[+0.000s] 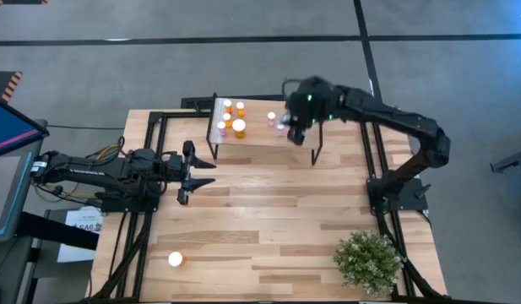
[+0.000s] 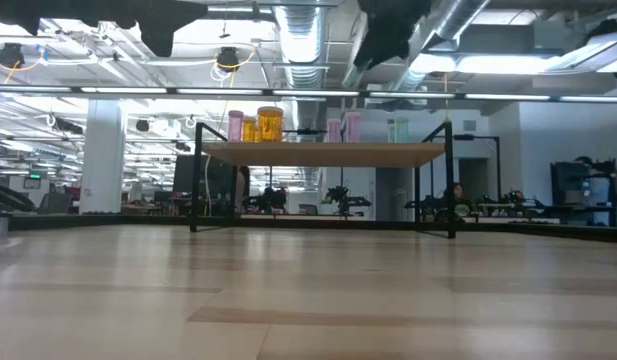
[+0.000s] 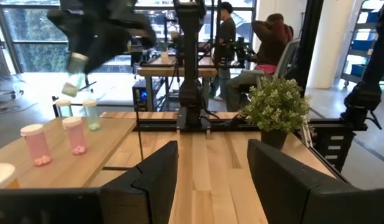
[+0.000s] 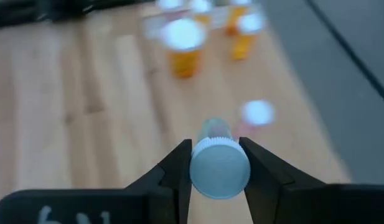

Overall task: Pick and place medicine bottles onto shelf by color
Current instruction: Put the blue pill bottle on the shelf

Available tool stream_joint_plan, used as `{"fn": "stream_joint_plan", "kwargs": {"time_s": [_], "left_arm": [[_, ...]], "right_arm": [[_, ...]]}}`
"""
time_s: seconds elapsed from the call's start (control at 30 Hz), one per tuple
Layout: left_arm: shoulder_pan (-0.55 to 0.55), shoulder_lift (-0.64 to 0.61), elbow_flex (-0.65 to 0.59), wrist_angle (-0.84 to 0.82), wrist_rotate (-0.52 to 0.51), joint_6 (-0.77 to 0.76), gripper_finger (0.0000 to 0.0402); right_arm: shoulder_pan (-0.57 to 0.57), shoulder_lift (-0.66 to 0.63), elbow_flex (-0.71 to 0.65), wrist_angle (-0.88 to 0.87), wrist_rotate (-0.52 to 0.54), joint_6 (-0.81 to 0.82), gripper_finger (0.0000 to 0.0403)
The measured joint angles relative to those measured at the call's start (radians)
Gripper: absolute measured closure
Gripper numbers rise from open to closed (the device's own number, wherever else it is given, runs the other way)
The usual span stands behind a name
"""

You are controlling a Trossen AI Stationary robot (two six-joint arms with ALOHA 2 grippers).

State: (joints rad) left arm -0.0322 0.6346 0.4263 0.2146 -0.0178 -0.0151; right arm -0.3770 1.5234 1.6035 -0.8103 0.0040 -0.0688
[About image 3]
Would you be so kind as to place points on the black table frame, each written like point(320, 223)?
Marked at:
point(241, 124)

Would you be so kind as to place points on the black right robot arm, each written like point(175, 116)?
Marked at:
point(190, 62)

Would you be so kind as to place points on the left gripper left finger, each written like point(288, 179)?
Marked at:
point(123, 202)

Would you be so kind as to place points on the pink pill bottle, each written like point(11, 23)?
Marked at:
point(75, 137)
point(36, 146)

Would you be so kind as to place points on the wooden shelf black metal frame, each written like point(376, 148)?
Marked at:
point(86, 149)

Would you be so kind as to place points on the rack with blue bins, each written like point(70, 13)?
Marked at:
point(361, 45)

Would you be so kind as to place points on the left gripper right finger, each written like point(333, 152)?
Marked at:
point(303, 202)

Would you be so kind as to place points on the teal pill bottle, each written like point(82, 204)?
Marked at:
point(64, 109)
point(92, 116)
point(74, 76)

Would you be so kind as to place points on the large orange pill bottle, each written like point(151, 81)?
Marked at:
point(3, 175)

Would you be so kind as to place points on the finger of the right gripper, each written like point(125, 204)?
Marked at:
point(104, 53)

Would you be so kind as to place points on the black background robot arm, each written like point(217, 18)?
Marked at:
point(238, 51)
point(369, 77)

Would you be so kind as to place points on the silver aluminium frame post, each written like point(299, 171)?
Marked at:
point(305, 135)

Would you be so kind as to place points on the potted green plant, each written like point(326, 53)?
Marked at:
point(277, 105)

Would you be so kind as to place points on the black computer tower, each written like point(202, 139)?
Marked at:
point(141, 95)

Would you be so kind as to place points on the black pillar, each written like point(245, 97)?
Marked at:
point(310, 46)

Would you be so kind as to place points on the person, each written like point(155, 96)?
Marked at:
point(266, 62)
point(226, 46)

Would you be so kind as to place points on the grey office chair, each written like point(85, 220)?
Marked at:
point(286, 59)

